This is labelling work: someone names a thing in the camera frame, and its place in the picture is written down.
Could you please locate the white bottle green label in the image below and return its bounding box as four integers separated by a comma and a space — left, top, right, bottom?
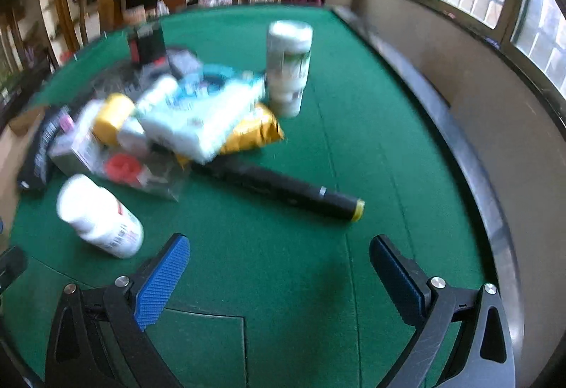
117, 74, 178, 157

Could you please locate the tissue pack blue cartoon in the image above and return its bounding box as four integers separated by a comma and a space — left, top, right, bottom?
136, 64, 266, 164

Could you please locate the white bottle red label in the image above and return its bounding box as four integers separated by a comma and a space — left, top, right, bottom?
57, 174, 144, 258

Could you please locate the black ink bottle cork stopper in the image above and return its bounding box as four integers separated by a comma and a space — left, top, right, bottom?
127, 21, 167, 67

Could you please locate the yellow chips bag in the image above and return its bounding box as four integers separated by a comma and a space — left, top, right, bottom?
171, 102, 285, 164

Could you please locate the tall white green tube bottle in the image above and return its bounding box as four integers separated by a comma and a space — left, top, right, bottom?
266, 20, 314, 118

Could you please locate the clear pack red number nine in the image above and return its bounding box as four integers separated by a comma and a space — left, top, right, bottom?
93, 149, 189, 201

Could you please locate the black marker yellow cap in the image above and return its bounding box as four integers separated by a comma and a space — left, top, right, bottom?
191, 155, 365, 222

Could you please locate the cardboard box tray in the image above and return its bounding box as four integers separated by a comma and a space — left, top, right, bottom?
0, 106, 46, 239

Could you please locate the black foil pouch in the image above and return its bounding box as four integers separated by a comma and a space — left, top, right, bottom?
16, 105, 70, 192

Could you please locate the yellow tape roll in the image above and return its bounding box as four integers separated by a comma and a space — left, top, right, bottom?
91, 93, 134, 146

